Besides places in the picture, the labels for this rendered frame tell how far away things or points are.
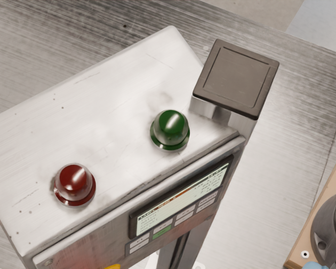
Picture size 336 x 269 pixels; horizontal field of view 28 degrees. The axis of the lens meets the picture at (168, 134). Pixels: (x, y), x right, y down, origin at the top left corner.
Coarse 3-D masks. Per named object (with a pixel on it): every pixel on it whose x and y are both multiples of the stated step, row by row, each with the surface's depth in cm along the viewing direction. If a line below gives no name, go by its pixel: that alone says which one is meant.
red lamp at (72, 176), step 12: (72, 168) 40; (84, 168) 40; (60, 180) 40; (72, 180) 40; (84, 180) 40; (60, 192) 40; (72, 192) 40; (84, 192) 40; (72, 204) 41; (84, 204) 41
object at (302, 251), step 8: (328, 184) 107; (328, 192) 107; (320, 200) 106; (312, 216) 105; (304, 224) 109; (304, 232) 104; (296, 240) 107; (304, 240) 104; (296, 248) 103; (304, 248) 103; (288, 256) 106; (296, 256) 102; (304, 256) 102; (312, 256) 102; (288, 264) 104; (296, 264) 102; (304, 264) 102
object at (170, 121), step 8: (160, 112) 42; (168, 112) 42; (176, 112) 42; (160, 120) 42; (168, 120) 41; (176, 120) 41; (184, 120) 42; (152, 128) 43; (160, 128) 41; (168, 128) 41; (176, 128) 41; (184, 128) 42; (152, 136) 43; (160, 136) 42; (168, 136) 41; (176, 136) 41; (184, 136) 42; (160, 144) 43; (168, 144) 42; (176, 144) 42; (184, 144) 43; (168, 152) 43; (176, 152) 43
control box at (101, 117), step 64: (128, 64) 45; (192, 64) 46; (0, 128) 43; (64, 128) 43; (128, 128) 44; (192, 128) 44; (0, 192) 41; (128, 192) 42; (64, 256) 42; (128, 256) 54
